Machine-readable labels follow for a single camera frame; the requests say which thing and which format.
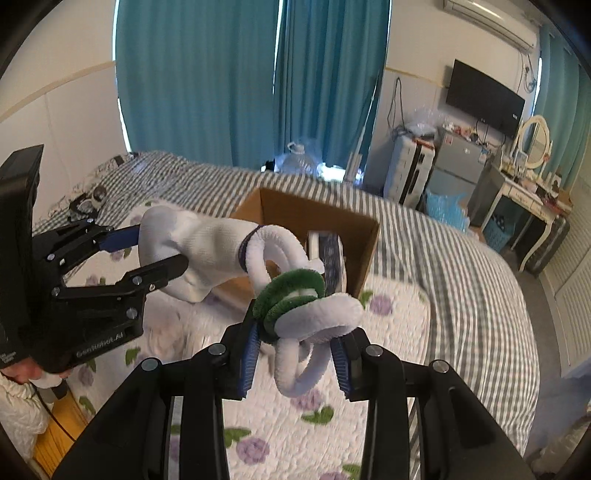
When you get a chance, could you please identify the left teal curtain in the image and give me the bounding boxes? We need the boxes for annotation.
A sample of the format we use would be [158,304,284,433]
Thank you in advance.
[115,1,280,170]

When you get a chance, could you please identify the black wall television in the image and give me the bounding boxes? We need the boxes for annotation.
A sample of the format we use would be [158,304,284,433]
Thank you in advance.
[446,59,525,139]

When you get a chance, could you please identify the person's hand white glove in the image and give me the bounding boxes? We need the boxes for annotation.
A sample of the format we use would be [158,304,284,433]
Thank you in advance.
[1,358,71,389]

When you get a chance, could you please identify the white oval vanity mirror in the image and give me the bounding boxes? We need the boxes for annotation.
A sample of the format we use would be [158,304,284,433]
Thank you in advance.
[509,115,552,170]

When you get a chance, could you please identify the white dressing table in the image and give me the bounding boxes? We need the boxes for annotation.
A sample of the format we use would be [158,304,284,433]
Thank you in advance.
[479,163,559,272]

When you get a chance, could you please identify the middle teal curtain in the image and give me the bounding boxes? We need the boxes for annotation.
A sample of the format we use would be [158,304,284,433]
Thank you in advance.
[273,1,392,167]

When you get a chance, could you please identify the white quilt purple flowers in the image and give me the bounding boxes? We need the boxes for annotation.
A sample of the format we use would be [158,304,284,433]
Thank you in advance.
[59,197,433,480]

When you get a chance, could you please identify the brown cardboard box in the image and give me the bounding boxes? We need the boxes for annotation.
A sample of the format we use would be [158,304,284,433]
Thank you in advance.
[230,187,380,298]

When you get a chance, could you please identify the white suitcase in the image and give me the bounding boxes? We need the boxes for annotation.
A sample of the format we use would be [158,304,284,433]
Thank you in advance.
[383,135,436,209]

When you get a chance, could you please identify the blue plastic bag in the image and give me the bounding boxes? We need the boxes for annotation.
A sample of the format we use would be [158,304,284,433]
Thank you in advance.
[425,190,470,233]

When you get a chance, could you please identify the blue laundry basket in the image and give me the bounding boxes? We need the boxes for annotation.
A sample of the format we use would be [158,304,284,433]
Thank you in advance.
[483,214,517,253]

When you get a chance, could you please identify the silver mini fridge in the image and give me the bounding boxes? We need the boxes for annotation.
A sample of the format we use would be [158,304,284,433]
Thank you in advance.
[427,127,487,201]

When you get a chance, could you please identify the right teal curtain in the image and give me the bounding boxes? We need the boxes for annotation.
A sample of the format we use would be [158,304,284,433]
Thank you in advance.
[535,25,590,190]

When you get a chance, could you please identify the floral tissue pouch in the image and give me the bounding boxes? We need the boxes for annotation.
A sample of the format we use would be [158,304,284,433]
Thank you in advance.
[305,231,346,295]

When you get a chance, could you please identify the dark striped suitcase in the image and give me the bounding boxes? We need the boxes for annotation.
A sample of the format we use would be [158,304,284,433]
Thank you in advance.
[526,215,570,278]

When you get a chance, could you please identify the cream louvered wardrobe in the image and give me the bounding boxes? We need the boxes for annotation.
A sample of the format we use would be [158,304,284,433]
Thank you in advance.
[540,178,591,378]

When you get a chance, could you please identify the black white small gadget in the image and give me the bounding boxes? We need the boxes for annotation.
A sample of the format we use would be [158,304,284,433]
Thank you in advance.
[68,185,107,222]

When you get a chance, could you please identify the grey checked duvet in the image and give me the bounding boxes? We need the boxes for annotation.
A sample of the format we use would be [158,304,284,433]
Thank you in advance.
[32,150,541,458]

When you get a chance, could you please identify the white sock blue band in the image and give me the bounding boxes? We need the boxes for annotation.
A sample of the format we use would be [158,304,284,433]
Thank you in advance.
[138,205,259,303]

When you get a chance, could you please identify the teal curtain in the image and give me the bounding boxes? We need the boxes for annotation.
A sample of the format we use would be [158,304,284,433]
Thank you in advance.
[273,1,392,167]
[115,1,280,170]
[535,25,590,190]

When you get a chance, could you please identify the clear water jug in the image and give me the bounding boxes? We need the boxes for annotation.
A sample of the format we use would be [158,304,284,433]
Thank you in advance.
[276,137,324,178]

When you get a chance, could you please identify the white air conditioner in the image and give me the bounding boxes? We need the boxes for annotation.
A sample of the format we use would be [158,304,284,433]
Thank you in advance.
[443,0,537,53]

